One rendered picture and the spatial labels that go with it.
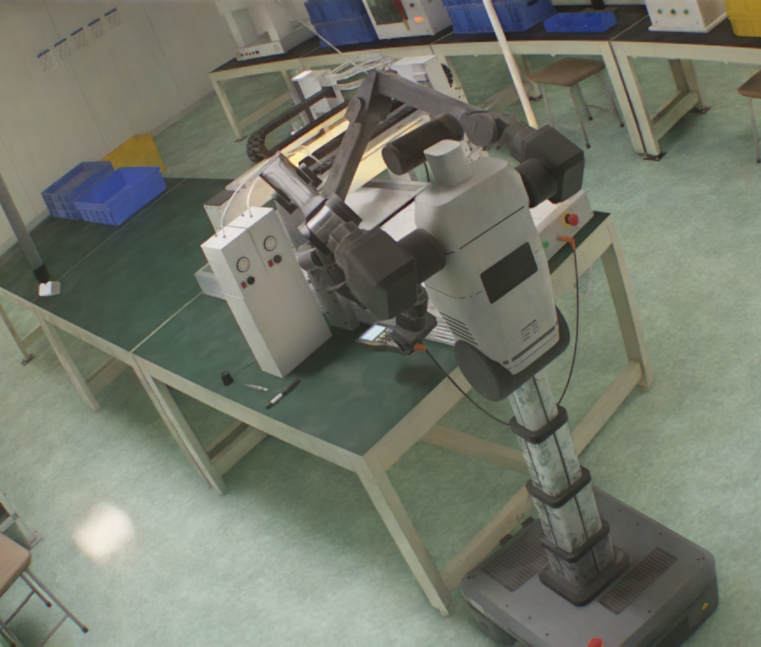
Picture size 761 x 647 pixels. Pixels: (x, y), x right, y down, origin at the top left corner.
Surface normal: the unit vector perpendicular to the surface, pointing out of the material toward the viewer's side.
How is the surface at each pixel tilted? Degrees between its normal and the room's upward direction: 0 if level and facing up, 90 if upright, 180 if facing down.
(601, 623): 0
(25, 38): 90
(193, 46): 90
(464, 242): 90
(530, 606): 0
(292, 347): 90
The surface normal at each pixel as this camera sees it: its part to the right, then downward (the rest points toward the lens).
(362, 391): -0.35, -0.79
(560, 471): 0.52, 0.29
